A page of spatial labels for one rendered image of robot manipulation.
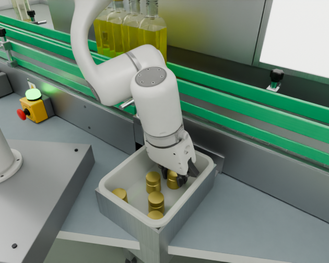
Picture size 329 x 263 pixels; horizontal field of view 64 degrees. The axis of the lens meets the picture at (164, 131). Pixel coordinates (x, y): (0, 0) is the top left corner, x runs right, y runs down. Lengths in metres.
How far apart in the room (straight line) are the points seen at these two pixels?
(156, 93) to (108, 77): 0.10
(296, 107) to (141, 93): 0.38
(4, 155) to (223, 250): 0.52
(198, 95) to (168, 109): 0.24
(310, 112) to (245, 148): 0.16
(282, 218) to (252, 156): 0.15
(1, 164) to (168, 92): 0.44
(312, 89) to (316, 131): 0.20
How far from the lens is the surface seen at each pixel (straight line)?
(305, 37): 0.70
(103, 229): 0.61
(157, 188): 0.61
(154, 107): 0.40
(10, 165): 0.71
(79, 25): 0.46
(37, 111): 0.95
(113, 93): 0.45
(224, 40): 0.76
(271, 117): 0.59
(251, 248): 0.60
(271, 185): 0.67
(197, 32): 0.79
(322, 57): 0.70
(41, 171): 0.68
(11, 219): 0.61
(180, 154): 0.49
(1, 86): 1.19
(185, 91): 0.66
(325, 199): 0.65
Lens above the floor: 1.25
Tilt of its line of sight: 37 degrees down
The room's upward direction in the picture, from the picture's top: straight up
